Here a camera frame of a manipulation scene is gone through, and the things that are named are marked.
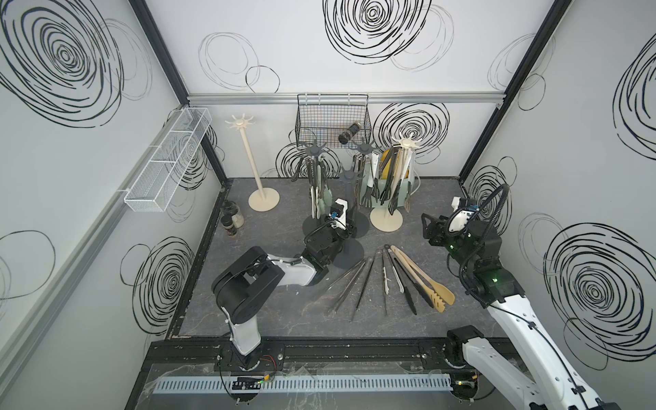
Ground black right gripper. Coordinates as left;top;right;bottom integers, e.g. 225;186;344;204
422;211;473;274

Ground dark grey rack stand front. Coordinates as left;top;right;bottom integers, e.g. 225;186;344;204
302;145;331;235

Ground dark grey rack stand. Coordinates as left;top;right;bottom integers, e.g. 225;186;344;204
302;145;331;235
348;143;373;238
332;170;364;269

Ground dark grey rack stand back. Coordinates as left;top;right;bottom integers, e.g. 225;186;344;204
348;143;373;238

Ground green ringed steel tongs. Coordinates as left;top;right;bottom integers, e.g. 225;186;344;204
305;155;334;217

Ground wooden bamboo tongs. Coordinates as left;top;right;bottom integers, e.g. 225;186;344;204
391;245;455;313

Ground black nylon tongs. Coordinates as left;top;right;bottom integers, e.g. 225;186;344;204
384;244;434;315

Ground clear handled steel tongs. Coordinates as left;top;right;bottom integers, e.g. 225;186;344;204
360;152;379;208

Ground tall cream utensil rack stand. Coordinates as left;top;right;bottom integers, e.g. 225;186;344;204
225;114;280;213

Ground steel wire tongs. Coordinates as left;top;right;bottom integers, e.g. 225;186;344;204
291;155;311;182

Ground white handled slotted steel tongs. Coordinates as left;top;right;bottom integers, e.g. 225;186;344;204
399;148;414;208

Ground black slotted spatula tongs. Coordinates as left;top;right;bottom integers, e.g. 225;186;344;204
372;147;400;205

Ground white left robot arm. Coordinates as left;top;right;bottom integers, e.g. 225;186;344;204
211;220;352;371

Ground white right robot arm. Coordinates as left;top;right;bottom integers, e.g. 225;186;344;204
421;214;618;409

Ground slim black tongs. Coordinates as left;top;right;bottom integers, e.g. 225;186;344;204
350;254;376;322

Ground small steel tongs white tip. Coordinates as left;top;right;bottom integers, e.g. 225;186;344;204
382;247;405;314

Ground small glass jar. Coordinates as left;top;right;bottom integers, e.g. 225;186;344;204
227;202;244;229

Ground yellow sponge toast slice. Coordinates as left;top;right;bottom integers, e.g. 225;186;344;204
379;150;391;179

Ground black pepper grinder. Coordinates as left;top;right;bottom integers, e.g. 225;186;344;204
338;122;361;145

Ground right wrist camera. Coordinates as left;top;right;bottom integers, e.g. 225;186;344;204
446;196;479;236

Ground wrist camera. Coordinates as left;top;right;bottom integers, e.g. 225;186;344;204
446;196;479;236
328;198;349;231

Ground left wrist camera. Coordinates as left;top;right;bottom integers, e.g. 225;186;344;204
328;198;349;231

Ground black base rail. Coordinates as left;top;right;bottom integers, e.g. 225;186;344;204
142;337;465;372

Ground black wire wall basket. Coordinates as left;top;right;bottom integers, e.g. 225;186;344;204
294;93;372;150

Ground grey cable duct strip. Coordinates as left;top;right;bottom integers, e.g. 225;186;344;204
153;374;453;395

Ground white wire wall basket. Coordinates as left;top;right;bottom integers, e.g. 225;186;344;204
124;107;211;213

